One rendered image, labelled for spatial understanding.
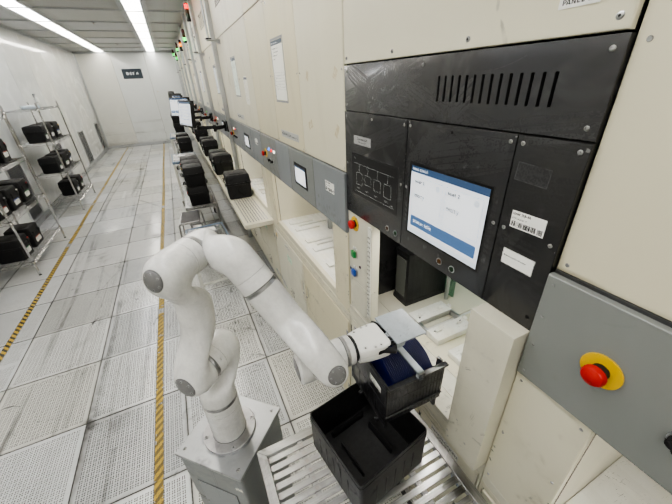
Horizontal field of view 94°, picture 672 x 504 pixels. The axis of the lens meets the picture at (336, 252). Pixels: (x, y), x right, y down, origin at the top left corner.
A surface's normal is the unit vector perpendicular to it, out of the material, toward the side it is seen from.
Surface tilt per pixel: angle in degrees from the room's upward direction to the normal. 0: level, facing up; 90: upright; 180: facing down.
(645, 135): 90
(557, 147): 90
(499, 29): 88
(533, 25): 88
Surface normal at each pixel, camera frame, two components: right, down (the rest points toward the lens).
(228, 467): -0.04, -0.87
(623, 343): -0.90, 0.24
